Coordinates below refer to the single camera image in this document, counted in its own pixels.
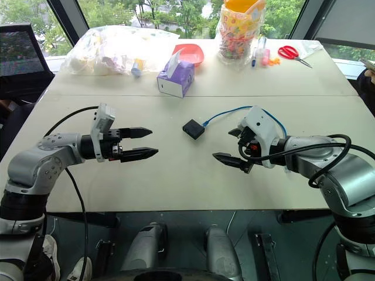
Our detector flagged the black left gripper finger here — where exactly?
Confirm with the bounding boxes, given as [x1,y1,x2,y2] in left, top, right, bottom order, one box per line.
[118,126,154,141]
[120,147,159,164]

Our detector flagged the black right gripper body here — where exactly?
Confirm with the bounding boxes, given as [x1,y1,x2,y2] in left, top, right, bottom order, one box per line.
[237,126,265,165]

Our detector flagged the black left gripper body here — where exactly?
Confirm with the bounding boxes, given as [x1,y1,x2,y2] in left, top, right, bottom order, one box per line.
[101,129,123,162]

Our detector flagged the small black charger box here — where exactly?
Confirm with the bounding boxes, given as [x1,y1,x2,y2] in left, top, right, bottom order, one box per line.
[182,118,206,141]

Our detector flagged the blue and yellow tube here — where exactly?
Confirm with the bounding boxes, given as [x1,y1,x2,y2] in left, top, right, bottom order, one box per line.
[131,58,146,78]

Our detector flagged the purple tissue box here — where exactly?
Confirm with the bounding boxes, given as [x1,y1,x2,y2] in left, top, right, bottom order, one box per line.
[156,48,196,98]

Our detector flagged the clear plastic bag of items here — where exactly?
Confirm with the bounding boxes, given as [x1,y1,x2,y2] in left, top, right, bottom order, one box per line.
[60,25,180,78]

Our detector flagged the red plastic bowl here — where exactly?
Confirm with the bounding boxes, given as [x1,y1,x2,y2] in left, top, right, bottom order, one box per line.
[172,43,205,68]

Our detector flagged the silver rounded robot leg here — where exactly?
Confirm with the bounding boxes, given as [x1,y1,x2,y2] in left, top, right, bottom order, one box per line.
[204,224,244,281]
[120,221,168,273]

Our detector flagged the seated person in dark clothing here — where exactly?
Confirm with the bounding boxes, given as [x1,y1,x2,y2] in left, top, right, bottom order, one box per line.
[0,98,36,160]

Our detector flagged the clear empty plastic bag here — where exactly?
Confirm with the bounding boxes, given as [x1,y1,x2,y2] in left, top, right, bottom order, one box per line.
[298,39,323,60]

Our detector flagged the black mesh office chair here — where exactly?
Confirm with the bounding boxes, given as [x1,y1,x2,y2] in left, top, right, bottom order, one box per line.
[0,24,56,104]

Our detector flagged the white sneaker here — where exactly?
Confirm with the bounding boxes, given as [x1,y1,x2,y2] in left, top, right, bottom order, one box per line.
[65,256,93,281]
[42,234,62,281]

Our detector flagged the person in dark clothing holding phone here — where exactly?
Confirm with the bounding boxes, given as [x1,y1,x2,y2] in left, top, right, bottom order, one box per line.
[355,57,375,118]

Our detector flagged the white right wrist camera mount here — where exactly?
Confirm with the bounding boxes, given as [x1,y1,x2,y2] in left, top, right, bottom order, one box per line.
[238,105,279,159]

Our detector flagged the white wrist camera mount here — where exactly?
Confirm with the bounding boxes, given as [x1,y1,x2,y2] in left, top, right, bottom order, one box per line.
[238,105,279,159]
[90,102,117,163]

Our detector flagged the blue cable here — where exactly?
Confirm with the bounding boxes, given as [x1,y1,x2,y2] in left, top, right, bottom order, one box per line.
[202,105,288,138]

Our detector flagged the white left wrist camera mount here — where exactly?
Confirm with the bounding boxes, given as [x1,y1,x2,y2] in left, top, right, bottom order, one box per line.
[90,102,117,163]

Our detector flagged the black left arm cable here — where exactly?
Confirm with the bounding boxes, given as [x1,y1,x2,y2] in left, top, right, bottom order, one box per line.
[43,105,99,281]

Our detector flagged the red handled scissors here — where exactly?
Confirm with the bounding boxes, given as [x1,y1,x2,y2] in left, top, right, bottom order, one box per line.
[277,45,314,69]

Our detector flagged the black table leg bracket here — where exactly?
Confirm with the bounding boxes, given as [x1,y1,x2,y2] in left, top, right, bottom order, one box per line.
[94,239,115,276]
[254,232,282,281]

